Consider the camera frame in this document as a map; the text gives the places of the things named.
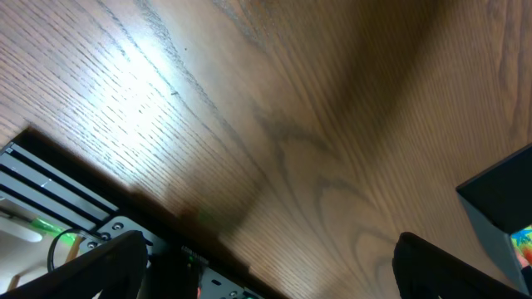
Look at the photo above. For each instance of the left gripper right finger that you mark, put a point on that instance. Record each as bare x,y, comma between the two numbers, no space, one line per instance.
423,271

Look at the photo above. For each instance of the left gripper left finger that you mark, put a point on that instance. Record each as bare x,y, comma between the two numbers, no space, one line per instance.
113,270

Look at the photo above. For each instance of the dark green box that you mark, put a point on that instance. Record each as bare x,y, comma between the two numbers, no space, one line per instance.
498,204

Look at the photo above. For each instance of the Haribo gummy worms bag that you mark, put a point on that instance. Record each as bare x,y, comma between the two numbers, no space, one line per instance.
522,244

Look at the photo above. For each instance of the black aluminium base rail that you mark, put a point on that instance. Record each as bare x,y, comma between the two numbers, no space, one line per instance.
62,192

